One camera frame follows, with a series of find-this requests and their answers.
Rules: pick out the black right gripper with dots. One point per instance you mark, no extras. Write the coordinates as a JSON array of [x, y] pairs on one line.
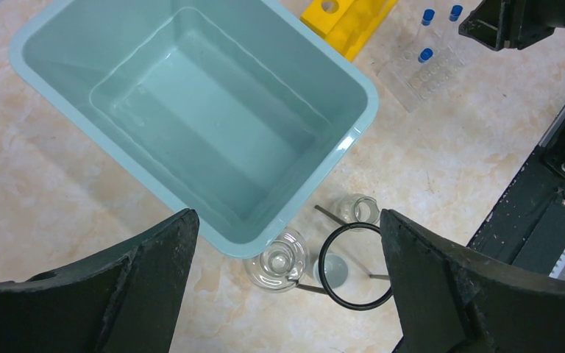
[[513, 24]]

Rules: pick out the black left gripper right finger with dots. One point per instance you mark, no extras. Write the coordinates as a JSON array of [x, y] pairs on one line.
[[450, 298]]

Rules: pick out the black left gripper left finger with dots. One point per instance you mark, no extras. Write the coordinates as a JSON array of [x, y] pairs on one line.
[[126, 298]]

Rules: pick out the blue capped test tube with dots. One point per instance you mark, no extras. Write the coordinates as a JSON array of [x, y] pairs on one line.
[[422, 57], [451, 26], [424, 30]]

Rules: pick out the yellow test tube rack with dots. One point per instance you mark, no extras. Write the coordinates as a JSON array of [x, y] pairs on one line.
[[346, 25]]

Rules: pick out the clear glass beaker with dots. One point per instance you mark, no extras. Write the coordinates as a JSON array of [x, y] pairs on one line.
[[357, 207]]

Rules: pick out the clear glass flask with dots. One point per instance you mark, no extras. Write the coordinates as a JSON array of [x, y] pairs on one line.
[[281, 265]]

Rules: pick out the teal plastic bin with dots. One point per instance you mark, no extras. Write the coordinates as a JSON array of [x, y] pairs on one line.
[[234, 109]]

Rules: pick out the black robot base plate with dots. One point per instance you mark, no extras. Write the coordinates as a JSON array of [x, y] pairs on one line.
[[526, 227]]

